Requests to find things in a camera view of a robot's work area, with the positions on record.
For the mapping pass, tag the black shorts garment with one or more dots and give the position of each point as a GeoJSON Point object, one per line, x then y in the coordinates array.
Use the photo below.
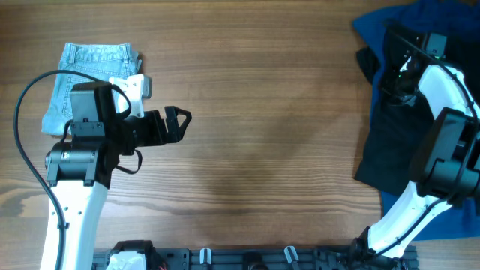
{"type": "Point", "coordinates": [424, 131]}

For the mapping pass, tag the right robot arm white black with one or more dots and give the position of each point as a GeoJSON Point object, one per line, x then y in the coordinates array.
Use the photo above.
{"type": "Point", "coordinates": [443, 172]}

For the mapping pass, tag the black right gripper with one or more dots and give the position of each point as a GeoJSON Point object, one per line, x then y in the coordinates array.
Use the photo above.
{"type": "Point", "coordinates": [386, 82]}

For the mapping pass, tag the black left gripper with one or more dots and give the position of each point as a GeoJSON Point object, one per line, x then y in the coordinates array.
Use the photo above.
{"type": "Point", "coordinates": [175, 133]}

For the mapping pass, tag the blue garment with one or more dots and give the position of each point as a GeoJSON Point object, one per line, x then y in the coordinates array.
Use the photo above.
{"type": "Point", "coordinates": [375, 30]}

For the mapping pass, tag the black mounting rail base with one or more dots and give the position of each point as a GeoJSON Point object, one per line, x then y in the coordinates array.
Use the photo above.
{"type": "Point", "coordinates": [139, 254]}

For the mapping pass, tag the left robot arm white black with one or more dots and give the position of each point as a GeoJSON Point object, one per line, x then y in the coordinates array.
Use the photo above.
{"type": "Point", "coordinates": [79, 172]}

